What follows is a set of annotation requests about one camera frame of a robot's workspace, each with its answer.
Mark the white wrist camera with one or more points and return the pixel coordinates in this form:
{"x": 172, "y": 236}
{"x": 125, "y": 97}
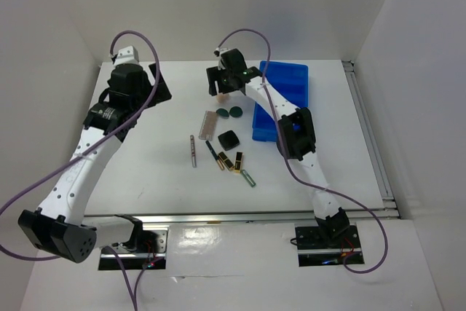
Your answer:
{"x": 218, "y": 52}
{"x": 126, "y": 55}

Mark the green teardrop makeup sponge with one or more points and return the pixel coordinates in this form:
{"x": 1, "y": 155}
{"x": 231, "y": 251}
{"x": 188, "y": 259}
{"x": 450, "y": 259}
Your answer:
{"x": 223, "y": 113}

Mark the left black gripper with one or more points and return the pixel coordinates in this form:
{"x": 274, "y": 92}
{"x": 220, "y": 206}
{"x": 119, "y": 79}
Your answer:
{"x": 161, "y": 93}

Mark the black square compact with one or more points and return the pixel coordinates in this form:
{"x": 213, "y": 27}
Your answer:
{"x": 228, "y": 140}

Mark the green clear tube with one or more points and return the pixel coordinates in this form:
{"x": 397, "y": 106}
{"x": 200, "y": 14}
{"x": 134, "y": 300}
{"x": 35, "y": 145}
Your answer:
{"x": 248, "y": 178}

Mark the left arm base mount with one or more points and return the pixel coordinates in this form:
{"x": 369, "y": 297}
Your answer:
{"x": 150, "y": 253}

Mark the dark blue gold pencil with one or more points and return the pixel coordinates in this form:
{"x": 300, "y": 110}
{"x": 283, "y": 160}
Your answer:
{"x": 214, "y": 154}

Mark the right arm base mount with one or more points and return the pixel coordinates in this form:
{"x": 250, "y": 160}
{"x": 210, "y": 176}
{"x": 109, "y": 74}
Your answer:
{"x": 313, "y": 250}

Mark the black gold lipstick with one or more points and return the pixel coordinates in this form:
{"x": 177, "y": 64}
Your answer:
{"x": 228, "y": 164}
{"x": 238, "y": 162}

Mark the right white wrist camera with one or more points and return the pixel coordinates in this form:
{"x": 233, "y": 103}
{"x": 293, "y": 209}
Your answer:
{"x": 218, "y": 52}

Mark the black gold lipstick right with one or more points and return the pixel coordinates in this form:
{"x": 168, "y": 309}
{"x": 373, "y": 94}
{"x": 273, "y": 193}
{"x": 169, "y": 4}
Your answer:
{"x": 238, "y": 162}

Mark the aluminium rail right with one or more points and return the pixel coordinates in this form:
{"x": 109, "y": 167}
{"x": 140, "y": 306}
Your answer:
{"x": 373, "y": 149}

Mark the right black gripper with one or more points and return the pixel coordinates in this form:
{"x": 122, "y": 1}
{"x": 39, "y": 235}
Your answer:
{"x": 214, "y": 74}

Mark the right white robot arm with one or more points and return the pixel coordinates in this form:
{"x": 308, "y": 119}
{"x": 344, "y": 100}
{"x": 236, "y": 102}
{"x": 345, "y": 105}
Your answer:
{"x": 296, "y": 139}

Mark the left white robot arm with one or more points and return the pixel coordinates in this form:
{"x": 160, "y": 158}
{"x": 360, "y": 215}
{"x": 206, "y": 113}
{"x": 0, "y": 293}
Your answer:
{"x": 57, "y": 226}

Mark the aluminium rail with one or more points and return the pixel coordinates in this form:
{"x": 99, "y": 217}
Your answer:
{"x": 300, "y": 218}
{"x": 373, "y": 149}

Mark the clear eyeshadow palette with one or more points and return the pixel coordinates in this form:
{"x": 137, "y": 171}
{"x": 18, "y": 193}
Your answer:
{"x": 208, "y": 126}

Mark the red silver lip gloss tube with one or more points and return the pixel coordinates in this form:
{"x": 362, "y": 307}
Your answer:
{"x": 193, "y": 151}

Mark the blue plastic organizer bin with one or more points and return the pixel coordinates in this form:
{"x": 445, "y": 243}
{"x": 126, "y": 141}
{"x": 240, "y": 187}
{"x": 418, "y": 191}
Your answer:
{"x": 291, "y": 80}

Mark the beige makeup sponge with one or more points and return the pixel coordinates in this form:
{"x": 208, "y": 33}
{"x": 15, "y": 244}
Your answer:
{"x": 221, "y": 98}

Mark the black gold lipstick left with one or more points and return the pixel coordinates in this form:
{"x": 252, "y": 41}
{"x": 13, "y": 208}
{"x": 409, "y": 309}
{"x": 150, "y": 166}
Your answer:
{"x": 228, "y": 164}

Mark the aluminium rail front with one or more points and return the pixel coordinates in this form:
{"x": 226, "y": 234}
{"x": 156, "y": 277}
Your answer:
{"x": 300, "y": 218}

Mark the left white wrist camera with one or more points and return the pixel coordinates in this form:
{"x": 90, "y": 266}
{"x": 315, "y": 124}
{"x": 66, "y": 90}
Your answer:
{"x": 126, "y": 55}

